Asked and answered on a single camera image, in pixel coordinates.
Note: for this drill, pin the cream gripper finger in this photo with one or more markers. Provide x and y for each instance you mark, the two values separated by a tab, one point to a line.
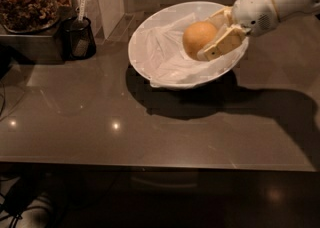
221	17
230	39

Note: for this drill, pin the dark metal box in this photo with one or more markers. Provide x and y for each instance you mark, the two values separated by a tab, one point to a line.
45	47

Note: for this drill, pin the orange fruit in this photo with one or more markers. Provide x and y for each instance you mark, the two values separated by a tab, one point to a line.
196	36

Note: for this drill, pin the white bowl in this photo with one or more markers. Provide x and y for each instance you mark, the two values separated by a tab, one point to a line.
202	10

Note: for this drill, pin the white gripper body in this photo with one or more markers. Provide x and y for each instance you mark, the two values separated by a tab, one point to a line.
255	10

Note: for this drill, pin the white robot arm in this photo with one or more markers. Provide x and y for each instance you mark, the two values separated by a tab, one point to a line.
287	9

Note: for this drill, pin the black mesh cup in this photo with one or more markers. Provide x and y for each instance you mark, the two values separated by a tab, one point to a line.
67	40

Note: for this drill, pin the white utensil in cup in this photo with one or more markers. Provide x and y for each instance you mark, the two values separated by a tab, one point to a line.
80	8

